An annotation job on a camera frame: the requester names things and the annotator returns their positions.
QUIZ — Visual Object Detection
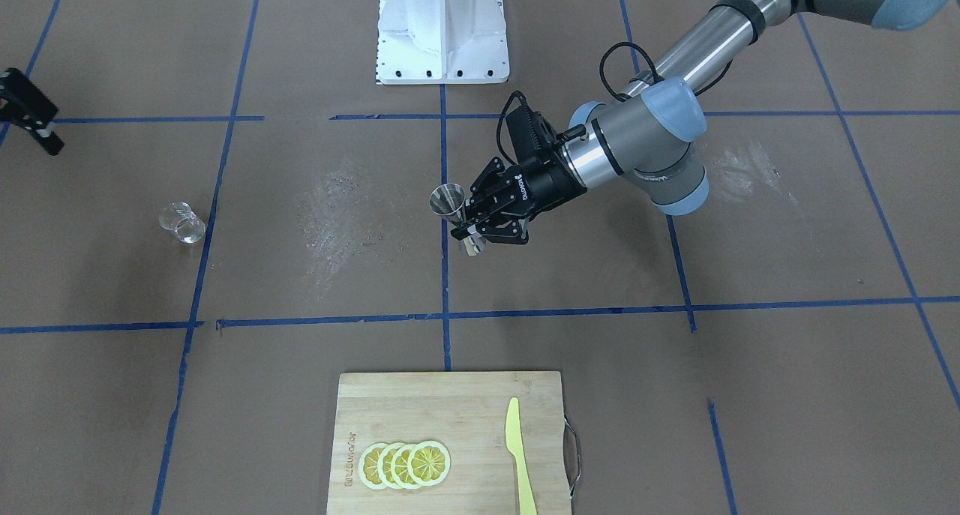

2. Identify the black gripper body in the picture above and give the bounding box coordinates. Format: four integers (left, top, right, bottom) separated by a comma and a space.
469, 162, 587, 222

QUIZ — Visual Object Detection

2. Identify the yellow plastic knife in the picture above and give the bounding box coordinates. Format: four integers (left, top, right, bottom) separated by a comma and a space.
505, 397, 538, 514

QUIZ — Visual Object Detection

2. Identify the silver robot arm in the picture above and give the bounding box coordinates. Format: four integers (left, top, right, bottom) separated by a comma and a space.
449, 0, 950, 245

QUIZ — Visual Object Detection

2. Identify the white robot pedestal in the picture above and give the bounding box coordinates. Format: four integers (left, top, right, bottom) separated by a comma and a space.
375, 0, 511, 85

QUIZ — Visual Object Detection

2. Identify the lemon slice one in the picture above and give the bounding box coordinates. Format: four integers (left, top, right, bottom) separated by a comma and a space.
407, 440, 452, 487

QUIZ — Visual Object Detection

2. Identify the clear glass measuring cup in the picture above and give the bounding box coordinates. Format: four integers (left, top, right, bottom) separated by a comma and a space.
157, 203, 206, 244

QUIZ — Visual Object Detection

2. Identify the wooden cutting board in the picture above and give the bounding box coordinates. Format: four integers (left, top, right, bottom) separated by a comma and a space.
326, 371, 572, 514

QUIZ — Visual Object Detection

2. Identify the steel jigger shaker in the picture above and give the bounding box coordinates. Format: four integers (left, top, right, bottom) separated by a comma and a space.
428, 183, 486, 256

